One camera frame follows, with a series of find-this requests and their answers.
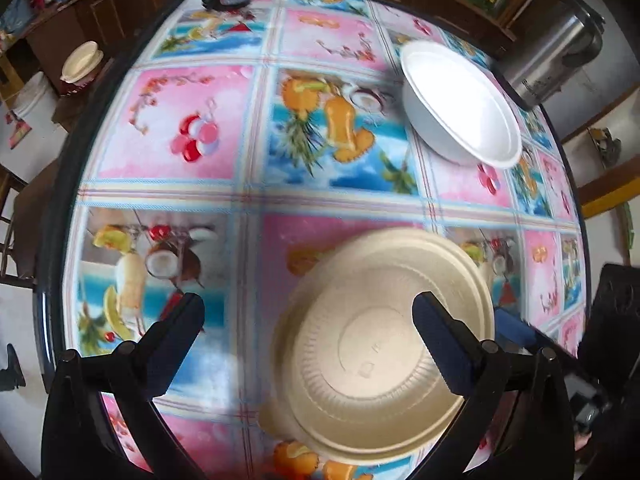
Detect beige bowl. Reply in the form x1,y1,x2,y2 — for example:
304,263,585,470
258,228,495,465

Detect white bowl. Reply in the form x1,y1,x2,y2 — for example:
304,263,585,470
399,40,522,169

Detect cream bowls on stool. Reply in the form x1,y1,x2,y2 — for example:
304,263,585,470
60,41,104,84

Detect colourful patterned tablecloth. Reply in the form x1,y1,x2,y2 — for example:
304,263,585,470
51,0,588,479

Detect white plastic bucket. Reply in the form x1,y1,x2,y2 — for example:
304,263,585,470
12,72,58,133

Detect stainless steel thermos jug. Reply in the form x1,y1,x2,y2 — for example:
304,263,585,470
492,0,605,110

